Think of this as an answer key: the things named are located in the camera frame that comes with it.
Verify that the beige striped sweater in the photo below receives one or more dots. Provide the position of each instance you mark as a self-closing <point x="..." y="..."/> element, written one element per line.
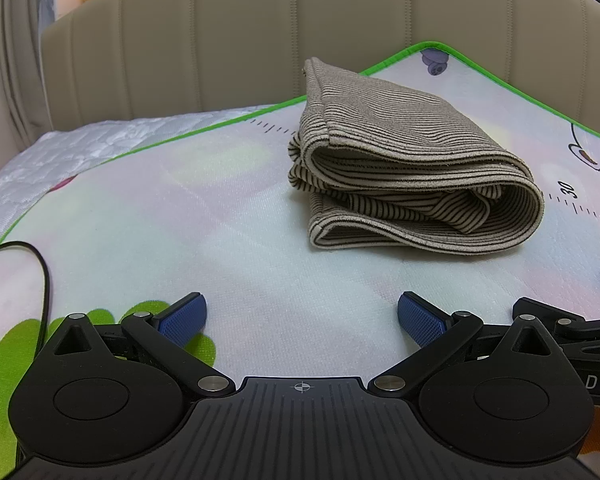
<point x="405" y="125"/>

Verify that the grey curtain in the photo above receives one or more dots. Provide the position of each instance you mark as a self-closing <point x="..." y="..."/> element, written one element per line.
<point x="10" y="60"/>

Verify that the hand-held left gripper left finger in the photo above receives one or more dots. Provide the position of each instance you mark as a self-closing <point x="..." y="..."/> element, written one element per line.
<point x="182" y="317"/>

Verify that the beige padded headboard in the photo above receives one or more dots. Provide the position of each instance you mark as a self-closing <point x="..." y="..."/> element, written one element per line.
<point x="205" y="35"/>

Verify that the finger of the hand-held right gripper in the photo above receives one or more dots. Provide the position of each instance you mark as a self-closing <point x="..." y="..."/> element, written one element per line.
<point x="545" y="310"/>

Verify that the white quilted mattress cover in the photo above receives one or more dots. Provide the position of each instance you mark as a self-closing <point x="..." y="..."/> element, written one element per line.
<point x="55" y="155"/>

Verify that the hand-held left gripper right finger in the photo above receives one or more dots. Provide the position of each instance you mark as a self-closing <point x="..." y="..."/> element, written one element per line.
<point x="425" y="317"/>

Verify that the printed play mat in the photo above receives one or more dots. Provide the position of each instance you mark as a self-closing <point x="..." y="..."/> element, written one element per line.
<point x="180" y="210"/>

